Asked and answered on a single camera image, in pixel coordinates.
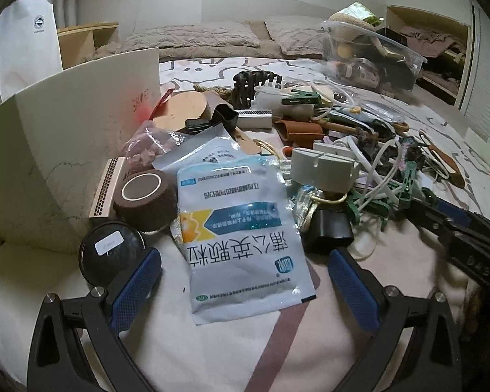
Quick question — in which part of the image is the beige textured pillow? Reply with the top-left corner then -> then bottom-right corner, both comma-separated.
124,22 -> 261,50
265,16 -> 331,56

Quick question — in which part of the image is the green foil bag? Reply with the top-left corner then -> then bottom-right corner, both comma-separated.
337,2 -> 382,25

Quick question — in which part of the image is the brown leather case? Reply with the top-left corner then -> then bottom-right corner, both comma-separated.
418,131 -> 468,188

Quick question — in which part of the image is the red paper packet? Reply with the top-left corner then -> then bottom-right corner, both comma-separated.
145,88 -> 176,121

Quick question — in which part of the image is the round wooden lid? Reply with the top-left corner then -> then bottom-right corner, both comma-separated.
153,90 -> 207,131

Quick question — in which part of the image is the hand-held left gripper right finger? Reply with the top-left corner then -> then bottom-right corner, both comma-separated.
329,247 -> 463,392

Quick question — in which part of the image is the black hair claw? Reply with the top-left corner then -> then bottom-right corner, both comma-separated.
232,70 -> 282,109

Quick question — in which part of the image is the brown leather pouch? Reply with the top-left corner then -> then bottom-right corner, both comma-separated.
275,119 -> 325,148

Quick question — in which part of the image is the white and blue sachet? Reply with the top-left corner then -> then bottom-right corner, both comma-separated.
175,157 -> 317,326

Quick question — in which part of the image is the white cable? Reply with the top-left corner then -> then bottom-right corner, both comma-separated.
351,135 -> 413,213

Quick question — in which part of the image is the perforated beige box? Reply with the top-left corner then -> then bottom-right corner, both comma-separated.
89,157 -> 127,219
235,109 -> 273,129

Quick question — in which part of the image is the wooden shelf unit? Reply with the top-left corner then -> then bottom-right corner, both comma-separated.
57,22 -> 120,70

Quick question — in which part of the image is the green clothes peg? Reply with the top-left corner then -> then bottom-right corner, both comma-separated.
347,159 -> 423,221
281,89 -> 323,107

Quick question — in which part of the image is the black round tin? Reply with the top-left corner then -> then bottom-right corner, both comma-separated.
79,220 -> 150,286

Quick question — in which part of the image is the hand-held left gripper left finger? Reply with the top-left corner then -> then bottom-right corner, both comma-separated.
28,247 -> 162,392

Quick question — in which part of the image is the silver sachet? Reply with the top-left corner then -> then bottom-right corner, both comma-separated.
152,124 -> 246,174

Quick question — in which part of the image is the white cardboard box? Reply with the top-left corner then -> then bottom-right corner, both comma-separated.
0,47 -> 161,254

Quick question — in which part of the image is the glass bottle with black cap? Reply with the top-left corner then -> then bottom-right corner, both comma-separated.
292,184 -> 354,254

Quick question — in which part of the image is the wall alcove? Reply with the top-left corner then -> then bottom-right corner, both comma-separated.
386,5 -> 472,105

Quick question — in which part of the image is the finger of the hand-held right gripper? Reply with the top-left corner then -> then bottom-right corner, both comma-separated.
437,229 -> 490,263
410,195 -> 490,238

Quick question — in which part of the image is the beige braided rope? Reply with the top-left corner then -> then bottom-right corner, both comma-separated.
194,83 -> 233,99

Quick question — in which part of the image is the brown tape roll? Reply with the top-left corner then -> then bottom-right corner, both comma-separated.
113,169 -> 177,233

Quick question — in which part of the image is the clear plastic cup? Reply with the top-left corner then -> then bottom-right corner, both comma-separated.
253,84 -> 288,109

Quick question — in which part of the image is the white headboard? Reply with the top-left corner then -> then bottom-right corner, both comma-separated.
201,0 -> 366,23

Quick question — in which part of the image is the pile of clothes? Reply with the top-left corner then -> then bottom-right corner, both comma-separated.
400,24 -> 468,56

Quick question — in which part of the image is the clear plastic storage bin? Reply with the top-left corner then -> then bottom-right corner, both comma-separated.
320,20 -> 429,92

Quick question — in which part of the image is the tan fleece blanket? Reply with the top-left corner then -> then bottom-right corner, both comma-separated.
94,20 -> 323,60

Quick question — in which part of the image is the bag of pink beads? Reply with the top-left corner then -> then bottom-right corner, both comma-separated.
120,126 -> 188,172

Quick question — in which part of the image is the dark green clip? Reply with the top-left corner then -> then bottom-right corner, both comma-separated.
186,118 -> 211,135

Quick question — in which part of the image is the white tote bag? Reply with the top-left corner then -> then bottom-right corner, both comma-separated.
0,0 -> 64,111

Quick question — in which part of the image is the grey phone stand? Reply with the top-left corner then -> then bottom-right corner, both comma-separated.
291,147 -> 362,192

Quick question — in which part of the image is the beige fuzzy item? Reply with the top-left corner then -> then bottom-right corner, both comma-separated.
329,12 -> 376,31

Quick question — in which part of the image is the grey curtain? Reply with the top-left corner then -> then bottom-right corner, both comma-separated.
49,0 -> 82,29

